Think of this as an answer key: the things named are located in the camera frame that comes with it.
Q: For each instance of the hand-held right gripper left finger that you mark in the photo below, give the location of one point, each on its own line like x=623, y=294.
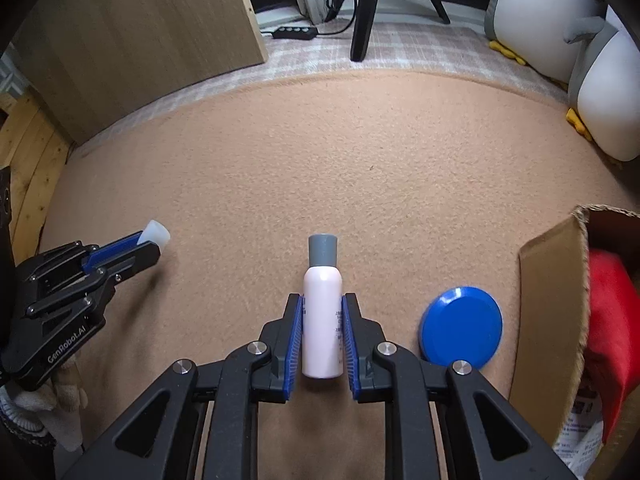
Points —
x=295, y=342

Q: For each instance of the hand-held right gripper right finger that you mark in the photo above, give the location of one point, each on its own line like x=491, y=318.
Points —
x=350, y=347

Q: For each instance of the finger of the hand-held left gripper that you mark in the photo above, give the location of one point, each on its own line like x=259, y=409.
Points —
x=135, y=260
x=112, y=252

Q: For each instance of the small white bottle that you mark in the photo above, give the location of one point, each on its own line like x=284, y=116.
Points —
x=156, y=234

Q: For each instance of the small pink bottle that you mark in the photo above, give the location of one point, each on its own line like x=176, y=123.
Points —
x=322, y=310

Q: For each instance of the cardboard box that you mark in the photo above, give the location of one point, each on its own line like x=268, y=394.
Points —
x=550, y=310

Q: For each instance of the star print tissue pack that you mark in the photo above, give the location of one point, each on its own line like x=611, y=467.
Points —
x=580, y=430

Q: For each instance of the red pouch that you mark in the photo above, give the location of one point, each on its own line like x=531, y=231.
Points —
x=615, y=320

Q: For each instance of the blue round tin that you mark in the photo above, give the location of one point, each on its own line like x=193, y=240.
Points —
x=460, y=325

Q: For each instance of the pine plank board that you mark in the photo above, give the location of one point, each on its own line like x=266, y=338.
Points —
x=35, y=160

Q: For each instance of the light wood panel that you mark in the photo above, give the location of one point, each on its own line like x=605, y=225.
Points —
x=150, y=35

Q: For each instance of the black power strip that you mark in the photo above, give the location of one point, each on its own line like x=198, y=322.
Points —
x=295, y=32

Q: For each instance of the small penguin plush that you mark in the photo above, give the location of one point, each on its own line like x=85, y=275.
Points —
x=615, y=100

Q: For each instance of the large penguin plush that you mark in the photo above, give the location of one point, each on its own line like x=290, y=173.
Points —
x=540, y=20

